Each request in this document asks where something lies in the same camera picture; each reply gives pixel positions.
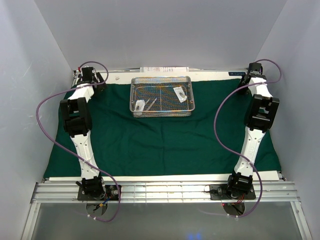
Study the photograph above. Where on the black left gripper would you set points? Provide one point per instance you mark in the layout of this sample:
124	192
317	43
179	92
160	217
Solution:
101	87

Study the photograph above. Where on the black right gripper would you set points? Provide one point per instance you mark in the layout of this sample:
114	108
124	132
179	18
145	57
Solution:
246	91

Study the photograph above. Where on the metal wire mesh tray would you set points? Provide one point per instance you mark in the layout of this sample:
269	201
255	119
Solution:
167	103

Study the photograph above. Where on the clear pouch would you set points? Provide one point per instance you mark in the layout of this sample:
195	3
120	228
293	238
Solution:
182	97
139	105

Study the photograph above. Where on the dark green surgical drape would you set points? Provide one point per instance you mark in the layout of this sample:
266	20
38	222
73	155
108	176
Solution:
206	142

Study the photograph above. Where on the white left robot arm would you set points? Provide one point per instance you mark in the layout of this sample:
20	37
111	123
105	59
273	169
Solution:
77	122

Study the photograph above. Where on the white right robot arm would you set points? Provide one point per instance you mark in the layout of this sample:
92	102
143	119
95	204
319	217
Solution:
258	119

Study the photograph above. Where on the silver surgical scissors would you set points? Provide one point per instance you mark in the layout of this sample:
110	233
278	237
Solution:
152	103

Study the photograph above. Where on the blue label right corner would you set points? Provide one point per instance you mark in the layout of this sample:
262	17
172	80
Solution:
236	73

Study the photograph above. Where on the white paper sheet at back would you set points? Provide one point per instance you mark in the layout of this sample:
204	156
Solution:
163	69

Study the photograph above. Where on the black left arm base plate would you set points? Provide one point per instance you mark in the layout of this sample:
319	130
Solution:
111	192

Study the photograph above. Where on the aluminium front frame rail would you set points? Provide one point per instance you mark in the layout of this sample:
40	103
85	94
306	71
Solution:
159	192

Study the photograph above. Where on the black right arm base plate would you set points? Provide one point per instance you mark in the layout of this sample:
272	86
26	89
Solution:
221	192

